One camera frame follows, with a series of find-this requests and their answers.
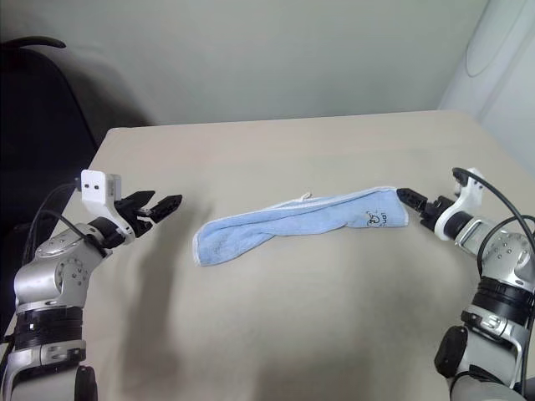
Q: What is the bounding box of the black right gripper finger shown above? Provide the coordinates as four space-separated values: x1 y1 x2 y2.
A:
400 198 428 218
395 187 430 208

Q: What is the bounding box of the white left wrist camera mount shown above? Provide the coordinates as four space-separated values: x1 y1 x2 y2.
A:
80 168 137 245

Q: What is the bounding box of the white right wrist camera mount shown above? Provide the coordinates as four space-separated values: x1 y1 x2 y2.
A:
433 167 485 241

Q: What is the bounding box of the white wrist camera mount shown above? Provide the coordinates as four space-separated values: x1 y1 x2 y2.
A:
80 168 137 245
433 167 485 241

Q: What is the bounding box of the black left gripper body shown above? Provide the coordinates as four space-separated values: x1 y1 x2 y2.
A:
113 200 155 240

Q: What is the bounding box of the black chair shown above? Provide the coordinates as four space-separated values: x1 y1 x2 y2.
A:
0 36 104 335

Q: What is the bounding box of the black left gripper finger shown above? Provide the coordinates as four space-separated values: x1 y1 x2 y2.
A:
146 194 184 225
123 190 156 211

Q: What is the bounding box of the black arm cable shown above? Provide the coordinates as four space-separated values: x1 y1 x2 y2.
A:
30 180 108 261
452 166 535 396

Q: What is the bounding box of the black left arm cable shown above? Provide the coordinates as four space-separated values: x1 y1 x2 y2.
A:
30 180 108 261

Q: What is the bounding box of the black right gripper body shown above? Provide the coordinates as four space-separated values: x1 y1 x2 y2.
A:
419 195 456 231

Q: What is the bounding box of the white curved panel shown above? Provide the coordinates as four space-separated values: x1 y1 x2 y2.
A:
436 0 535 176

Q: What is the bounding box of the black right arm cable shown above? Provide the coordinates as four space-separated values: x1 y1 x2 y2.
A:
452 166 535 396

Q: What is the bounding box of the light blue towel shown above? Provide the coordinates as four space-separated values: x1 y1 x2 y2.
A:
191 185 410 267

